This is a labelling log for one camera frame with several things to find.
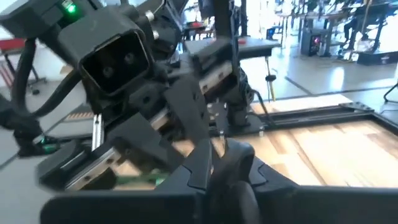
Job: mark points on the small black computer tower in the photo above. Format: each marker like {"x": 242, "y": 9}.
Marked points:
{"x": 312, "y": 43}

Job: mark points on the black aluminium rig frame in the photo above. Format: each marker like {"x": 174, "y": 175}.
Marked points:
{"x": 311, "y": 113}

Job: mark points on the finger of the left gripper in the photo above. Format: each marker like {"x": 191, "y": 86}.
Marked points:
{"x": 146, "y": 140}
{"x": 189, "y": 105}

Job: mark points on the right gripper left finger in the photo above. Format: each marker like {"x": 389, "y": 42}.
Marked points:
{"x": 140, "y": 208}

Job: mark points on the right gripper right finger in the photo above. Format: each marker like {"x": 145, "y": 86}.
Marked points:
{"x": 311, "y": 205}

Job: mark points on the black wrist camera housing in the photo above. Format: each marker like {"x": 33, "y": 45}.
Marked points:
{"x": 115, "y": 62}

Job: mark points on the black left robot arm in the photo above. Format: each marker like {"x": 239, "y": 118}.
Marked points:
{"x": 239, "y": 109}

